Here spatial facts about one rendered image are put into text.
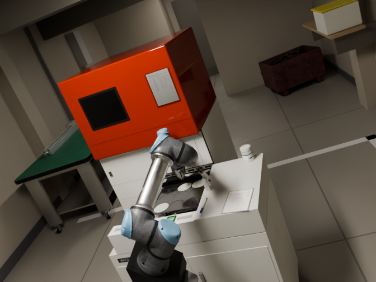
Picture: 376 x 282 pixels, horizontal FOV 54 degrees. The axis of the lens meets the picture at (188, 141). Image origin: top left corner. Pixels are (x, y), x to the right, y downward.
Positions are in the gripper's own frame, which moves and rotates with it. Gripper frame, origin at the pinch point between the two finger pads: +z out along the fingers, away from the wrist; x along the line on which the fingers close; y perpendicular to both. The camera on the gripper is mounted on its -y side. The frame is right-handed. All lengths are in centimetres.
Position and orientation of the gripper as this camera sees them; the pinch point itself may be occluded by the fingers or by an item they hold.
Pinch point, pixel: (182, 178)
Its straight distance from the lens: 243.0
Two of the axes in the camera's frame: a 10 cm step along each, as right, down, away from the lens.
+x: -8.9, 4.2, -1.9
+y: -3.1, -2.2, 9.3
